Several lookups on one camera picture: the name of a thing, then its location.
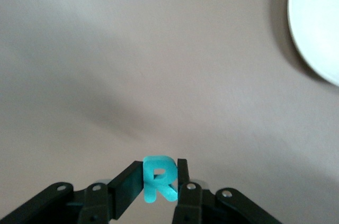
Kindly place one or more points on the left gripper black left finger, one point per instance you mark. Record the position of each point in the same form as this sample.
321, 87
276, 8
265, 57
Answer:
127, 184

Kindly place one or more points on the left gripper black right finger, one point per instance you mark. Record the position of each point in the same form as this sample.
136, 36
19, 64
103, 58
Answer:
185, 195

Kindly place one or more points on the teal foam letter R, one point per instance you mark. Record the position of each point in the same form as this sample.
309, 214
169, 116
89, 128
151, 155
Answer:
148, 181

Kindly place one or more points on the beige round plate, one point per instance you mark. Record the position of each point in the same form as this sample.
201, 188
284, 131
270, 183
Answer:
317, 22

